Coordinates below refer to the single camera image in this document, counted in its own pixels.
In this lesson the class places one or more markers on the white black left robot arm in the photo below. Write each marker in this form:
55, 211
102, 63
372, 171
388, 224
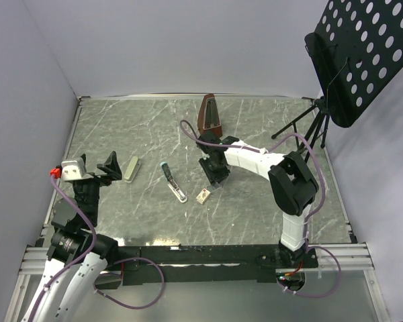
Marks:
77, 254

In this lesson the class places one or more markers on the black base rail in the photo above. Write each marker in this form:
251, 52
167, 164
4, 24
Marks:
258, 262

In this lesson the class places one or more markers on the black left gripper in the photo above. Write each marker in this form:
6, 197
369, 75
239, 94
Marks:
111, 169

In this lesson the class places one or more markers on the white staple box sleeve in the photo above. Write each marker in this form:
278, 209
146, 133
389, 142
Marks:
202, 197

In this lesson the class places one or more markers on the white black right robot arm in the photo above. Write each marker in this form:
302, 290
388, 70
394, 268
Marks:
294, 186

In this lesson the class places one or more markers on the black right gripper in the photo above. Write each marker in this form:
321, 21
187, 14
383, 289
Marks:
213, 177

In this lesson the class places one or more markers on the brown wooden metronome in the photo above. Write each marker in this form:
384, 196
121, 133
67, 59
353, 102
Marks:
208, 116

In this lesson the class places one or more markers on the black perforated music stand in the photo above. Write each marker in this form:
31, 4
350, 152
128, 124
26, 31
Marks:
356, 50

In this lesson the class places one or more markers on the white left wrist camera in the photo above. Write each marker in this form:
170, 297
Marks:
68, 171

